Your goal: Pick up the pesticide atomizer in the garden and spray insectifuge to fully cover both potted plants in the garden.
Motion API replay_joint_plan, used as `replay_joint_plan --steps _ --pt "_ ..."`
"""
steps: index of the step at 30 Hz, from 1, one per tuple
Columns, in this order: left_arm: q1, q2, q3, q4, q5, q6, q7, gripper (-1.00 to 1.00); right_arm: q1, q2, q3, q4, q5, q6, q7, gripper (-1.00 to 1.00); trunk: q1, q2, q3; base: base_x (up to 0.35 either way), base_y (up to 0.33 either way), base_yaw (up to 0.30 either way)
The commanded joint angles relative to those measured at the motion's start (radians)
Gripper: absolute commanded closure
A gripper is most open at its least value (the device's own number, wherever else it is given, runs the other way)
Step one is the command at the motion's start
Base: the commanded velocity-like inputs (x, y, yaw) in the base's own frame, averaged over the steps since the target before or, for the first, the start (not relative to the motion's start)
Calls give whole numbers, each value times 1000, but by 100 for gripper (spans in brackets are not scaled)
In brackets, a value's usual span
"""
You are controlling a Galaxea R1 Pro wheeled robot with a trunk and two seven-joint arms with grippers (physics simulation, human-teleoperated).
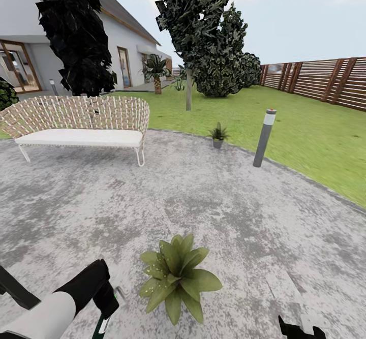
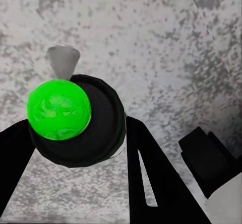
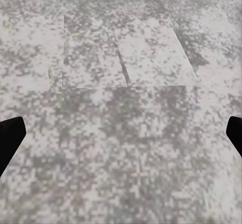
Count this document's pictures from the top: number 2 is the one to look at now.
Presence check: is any insectifuge atomizer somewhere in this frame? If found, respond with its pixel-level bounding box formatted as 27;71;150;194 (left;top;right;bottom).
27;45;127;168

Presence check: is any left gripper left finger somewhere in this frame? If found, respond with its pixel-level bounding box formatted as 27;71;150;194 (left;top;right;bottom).
0;118;36;217

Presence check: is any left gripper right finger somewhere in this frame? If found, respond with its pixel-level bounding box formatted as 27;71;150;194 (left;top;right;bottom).
126;117;211;224

